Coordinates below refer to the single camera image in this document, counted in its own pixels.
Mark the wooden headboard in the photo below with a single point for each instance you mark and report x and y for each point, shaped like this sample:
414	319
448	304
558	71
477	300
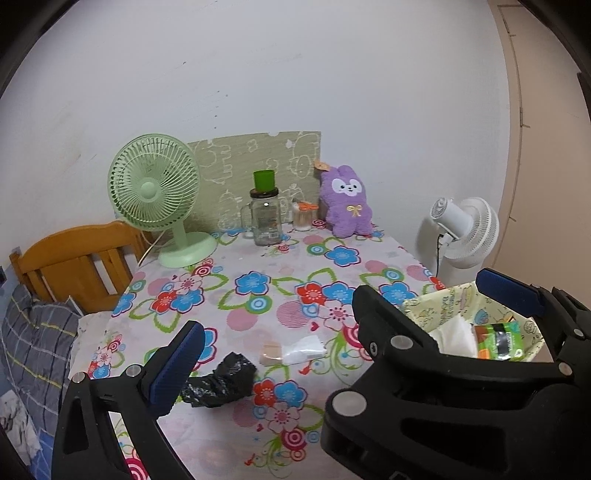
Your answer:
64	258

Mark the small bottle with orange lid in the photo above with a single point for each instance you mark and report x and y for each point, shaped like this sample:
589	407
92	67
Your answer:
304	219

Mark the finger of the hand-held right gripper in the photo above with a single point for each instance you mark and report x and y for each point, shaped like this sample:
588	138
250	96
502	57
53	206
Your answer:
508	290
383	323

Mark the glass jar mug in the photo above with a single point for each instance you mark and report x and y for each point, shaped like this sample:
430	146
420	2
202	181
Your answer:
265	221

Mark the yellow fabric storage box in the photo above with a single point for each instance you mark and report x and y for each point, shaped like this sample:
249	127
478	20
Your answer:
443	302

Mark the green patterned board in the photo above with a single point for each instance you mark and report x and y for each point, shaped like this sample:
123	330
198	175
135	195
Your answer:
231	157

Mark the green plastic cup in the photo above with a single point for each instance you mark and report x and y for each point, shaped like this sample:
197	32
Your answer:
263	181

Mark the grey plaid bedding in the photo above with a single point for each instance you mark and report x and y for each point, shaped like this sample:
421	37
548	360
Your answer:
37	341

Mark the green desk fan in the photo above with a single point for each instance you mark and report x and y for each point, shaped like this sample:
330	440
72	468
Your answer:
147	189

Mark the purple plush bunny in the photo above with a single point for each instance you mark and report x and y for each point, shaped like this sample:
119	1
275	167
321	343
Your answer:
348	207

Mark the green tissue packet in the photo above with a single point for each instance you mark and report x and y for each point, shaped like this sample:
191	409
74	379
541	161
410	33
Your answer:
498	339

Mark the white standing fan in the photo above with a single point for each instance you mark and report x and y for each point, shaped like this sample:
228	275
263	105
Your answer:
466	226

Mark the black plastic bag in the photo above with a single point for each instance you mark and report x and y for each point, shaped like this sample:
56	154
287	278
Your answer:
221	381

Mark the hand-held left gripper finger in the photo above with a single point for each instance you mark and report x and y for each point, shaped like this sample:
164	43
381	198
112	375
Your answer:
178	364

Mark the white tissue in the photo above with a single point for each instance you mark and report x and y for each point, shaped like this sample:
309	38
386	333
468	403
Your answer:
455	334

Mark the floral tablecloth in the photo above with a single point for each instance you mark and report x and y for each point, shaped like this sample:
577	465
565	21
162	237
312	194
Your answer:
277	286

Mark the white plastic packet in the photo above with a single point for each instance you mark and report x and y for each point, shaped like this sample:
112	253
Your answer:
304	348

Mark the beige wardrobe door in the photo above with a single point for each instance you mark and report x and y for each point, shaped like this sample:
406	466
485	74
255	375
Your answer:
549	138

